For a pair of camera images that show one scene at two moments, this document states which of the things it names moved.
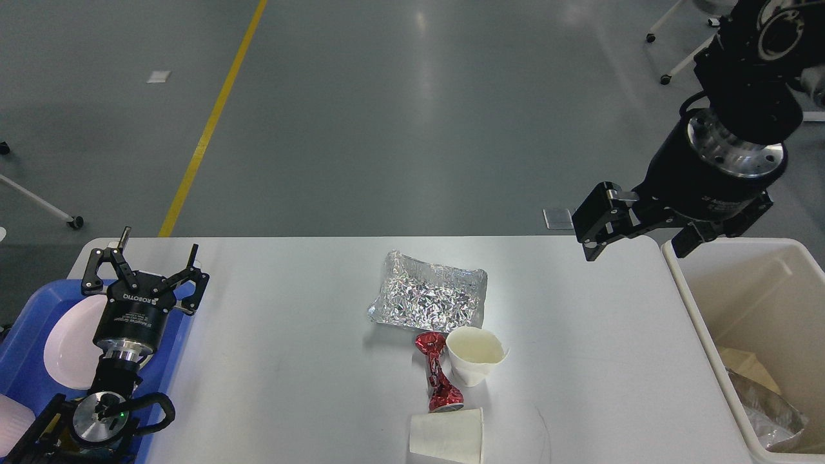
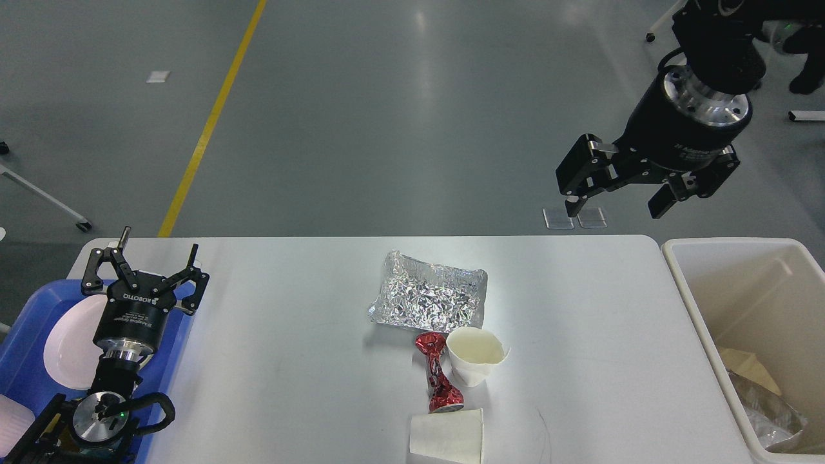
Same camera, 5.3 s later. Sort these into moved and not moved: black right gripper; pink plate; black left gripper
Moved: black right gripper
Not moved: pink plate; black left gripper
